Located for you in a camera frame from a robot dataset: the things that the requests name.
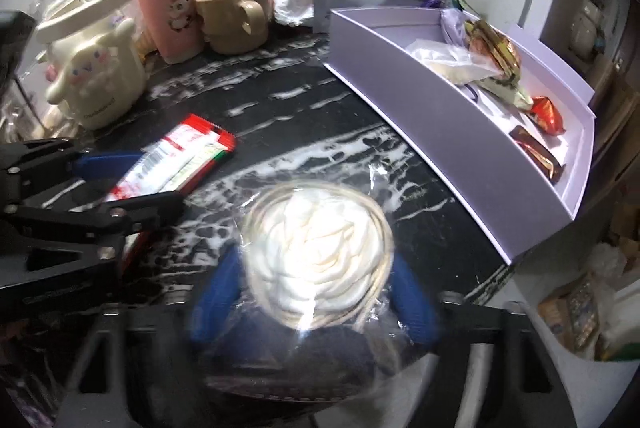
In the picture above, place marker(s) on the beige mug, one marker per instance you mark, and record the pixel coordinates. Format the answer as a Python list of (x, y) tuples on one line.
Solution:
[(232, 15)]

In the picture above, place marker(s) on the red orange candy packet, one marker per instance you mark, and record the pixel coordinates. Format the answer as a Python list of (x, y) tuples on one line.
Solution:
[(547, 115)]

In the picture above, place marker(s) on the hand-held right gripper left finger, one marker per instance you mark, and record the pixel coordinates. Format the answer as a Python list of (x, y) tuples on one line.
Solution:
[(220, 290)]

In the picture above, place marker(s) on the clear bag with white filling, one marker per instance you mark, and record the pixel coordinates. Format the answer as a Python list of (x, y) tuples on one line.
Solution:
[(312, 248)]

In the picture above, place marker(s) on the brown red candy packet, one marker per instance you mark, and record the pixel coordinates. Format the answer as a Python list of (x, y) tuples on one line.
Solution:
[(540, 152)]

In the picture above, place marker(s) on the red white snack packet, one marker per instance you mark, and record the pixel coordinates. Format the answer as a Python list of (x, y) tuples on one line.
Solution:
[(175, 155)]

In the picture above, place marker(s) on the bag of packets on floor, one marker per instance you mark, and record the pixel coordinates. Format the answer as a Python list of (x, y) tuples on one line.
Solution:
[(580, 308)]

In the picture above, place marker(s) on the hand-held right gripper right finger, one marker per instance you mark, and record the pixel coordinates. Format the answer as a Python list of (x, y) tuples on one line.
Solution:
[(415, 303)]

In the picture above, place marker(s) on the crumpled white tissue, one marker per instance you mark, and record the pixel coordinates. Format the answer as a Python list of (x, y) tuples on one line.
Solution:
[(295, 2)]

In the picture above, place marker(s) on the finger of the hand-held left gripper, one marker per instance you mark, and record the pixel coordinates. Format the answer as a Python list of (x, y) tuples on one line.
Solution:
[(107, 161), (140, 210)]

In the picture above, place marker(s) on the white rice cooker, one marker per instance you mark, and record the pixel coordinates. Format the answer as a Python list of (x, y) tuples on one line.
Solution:
[(587, 27)]

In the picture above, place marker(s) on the gold candy packet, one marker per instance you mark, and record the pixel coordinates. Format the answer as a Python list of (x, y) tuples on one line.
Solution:
[(492, 45)]

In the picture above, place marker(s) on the white cartoon dog jar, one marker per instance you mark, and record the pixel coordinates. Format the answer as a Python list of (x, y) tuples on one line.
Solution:
[(95, 57)]

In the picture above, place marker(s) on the lavender cardboard box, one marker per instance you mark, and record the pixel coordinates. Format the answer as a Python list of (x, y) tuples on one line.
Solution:
[(425, 132)]

